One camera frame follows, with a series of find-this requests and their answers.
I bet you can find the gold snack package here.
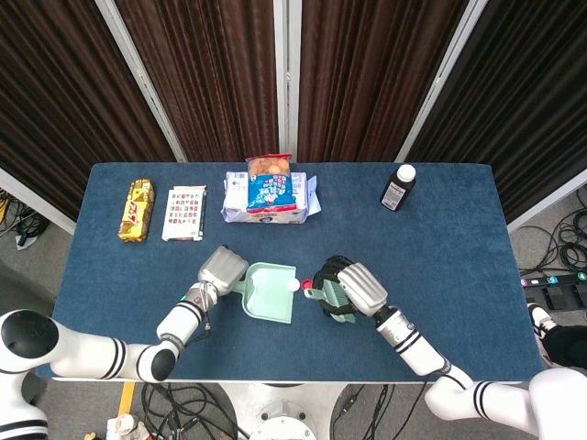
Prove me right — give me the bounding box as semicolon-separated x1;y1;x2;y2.
117;178;156;243

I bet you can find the blue table cloth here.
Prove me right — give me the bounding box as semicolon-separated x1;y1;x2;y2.
35;161;547;384

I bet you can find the white tissue pack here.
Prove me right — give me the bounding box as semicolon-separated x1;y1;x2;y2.
220;170;321;226

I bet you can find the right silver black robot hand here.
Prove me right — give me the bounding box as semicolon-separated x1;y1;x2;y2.
312;255;390;318

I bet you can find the mint green dustpan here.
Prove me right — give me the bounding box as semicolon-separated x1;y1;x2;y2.
231;261;298;325

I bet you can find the black trouser leg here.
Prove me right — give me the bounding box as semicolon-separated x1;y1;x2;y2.
545;323;587;368

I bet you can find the mint green hand broom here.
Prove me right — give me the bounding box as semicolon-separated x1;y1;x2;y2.
302;279;358;325

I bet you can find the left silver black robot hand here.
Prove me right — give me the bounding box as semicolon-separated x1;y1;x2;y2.
196;245;249;298

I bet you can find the white black sneaker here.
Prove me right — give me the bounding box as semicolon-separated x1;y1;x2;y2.
526;302;568;370

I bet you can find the white frame post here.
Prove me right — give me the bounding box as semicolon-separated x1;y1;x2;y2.
272;0;303;163
94;0;188;162
394;0;491;162

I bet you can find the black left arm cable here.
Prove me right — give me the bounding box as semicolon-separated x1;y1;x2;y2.
183;315;213;344

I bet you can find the black foot pedal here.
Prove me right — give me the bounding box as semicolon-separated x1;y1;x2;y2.
543;284;587;309

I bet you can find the black floor cable bundle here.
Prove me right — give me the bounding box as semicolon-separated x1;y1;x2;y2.
327;383;430;440
0;190;50;251
517;185;587;276
139;382;251;440

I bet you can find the blue snack bag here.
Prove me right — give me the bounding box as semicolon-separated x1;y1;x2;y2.
245;153;294;215

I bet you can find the white patterned packet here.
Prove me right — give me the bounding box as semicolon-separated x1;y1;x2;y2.
161;184;208;242

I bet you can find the white frame rail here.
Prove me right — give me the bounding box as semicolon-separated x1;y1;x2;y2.
0;167;77;236
505;168;587;234

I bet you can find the black power strip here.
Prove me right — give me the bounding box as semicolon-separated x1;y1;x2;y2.
521;271;587;289

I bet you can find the dark brown bottle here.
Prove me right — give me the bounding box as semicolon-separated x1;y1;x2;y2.
379;163;417;213

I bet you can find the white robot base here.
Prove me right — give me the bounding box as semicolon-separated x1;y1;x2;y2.
215;382;349;440

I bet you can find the brown curtain panel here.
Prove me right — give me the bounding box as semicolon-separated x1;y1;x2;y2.
113;0;280;162
296;0;470;162
406;0;587;226
0;0;178;221

